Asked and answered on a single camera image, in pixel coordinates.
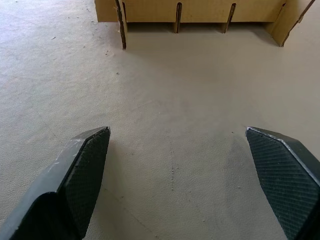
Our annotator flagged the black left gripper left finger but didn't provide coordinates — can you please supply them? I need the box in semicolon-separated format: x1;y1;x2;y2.
0;126;111;240

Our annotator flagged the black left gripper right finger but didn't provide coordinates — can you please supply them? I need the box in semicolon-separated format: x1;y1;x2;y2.
245;126;320;240

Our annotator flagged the brown cardboard divider rack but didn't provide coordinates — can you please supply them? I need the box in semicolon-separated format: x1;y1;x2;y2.
94;0;317;50

